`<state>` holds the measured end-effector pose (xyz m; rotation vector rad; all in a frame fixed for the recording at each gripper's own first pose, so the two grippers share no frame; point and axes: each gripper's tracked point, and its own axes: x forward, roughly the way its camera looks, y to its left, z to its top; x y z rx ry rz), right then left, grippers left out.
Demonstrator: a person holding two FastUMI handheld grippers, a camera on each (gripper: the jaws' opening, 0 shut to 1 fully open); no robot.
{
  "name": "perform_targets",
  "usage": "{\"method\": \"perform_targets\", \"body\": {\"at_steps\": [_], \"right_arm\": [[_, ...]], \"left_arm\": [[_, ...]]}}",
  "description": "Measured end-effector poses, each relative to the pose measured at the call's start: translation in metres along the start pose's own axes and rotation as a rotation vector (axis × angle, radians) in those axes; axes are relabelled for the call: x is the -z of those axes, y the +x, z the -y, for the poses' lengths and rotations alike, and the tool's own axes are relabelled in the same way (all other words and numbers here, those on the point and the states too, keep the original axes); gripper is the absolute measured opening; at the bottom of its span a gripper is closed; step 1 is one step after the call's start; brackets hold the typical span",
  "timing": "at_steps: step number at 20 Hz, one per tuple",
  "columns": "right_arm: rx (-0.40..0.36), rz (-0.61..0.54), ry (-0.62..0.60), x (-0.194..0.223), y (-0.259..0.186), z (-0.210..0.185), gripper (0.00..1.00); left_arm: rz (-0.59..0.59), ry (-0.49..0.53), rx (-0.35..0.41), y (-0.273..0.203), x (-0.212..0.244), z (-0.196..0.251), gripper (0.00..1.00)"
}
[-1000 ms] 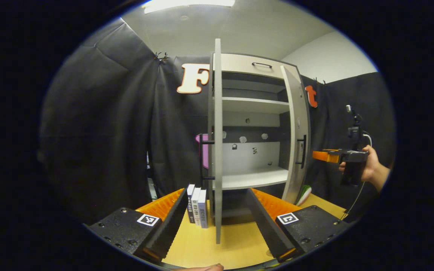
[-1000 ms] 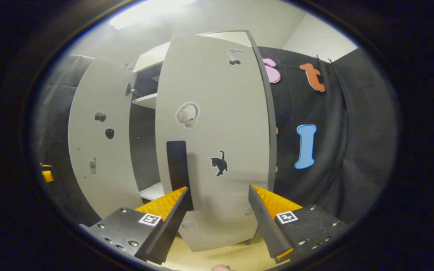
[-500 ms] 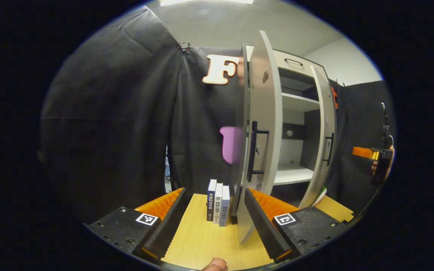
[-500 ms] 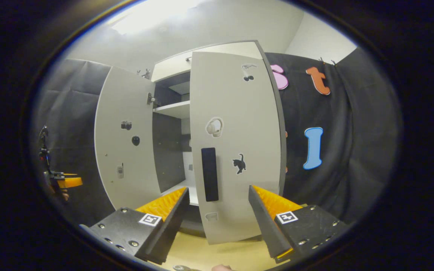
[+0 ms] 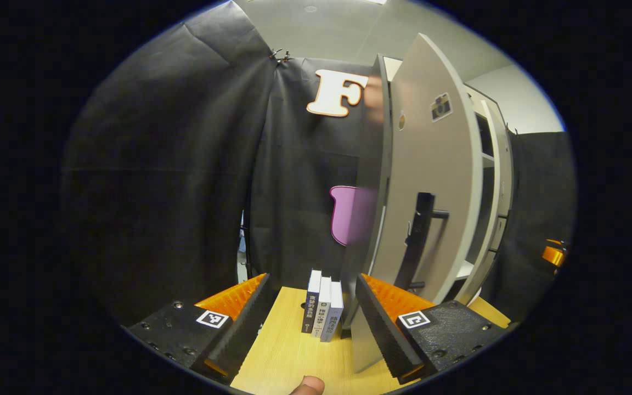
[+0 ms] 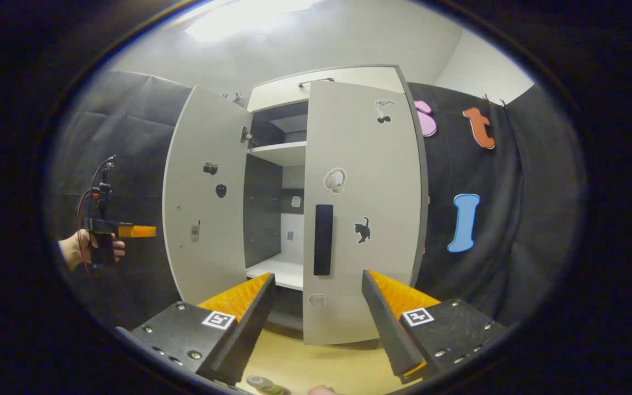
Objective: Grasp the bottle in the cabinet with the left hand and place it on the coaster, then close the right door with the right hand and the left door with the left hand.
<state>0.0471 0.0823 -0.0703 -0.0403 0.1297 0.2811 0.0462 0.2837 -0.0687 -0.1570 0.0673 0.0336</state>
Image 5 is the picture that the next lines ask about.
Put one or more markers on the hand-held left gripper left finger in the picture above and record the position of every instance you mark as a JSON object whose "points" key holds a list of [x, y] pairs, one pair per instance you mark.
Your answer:
{"points": [[244, 334]]}

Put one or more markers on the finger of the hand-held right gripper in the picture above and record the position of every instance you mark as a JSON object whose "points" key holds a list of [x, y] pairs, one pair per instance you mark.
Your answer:
{"points": [[553, 256]]}

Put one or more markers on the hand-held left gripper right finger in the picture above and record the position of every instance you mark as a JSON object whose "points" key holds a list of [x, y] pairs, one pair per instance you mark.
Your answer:
{"points": [[384, 334]]}

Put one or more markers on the white cabinet door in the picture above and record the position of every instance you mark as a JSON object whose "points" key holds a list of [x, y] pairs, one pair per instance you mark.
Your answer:
{"points": [[436, 164], [505, 181]]}

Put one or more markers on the white cabinet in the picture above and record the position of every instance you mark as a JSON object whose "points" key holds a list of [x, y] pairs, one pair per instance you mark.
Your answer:
{"points": [[368, 164]]}

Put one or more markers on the light blue book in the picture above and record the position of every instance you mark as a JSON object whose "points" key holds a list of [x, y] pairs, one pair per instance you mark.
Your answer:
{"points": [[333, 312]]}

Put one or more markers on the white book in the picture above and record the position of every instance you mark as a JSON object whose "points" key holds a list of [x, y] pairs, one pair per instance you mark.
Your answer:
{"points": [[322, 307]]}

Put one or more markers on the dark blue book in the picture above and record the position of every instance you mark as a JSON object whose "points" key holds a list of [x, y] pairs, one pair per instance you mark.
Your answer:
{"points": [[310, 302]]}

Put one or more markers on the black backdrop cloth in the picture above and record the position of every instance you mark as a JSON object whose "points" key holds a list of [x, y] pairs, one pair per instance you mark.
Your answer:
{"points": [[173, 164]]}

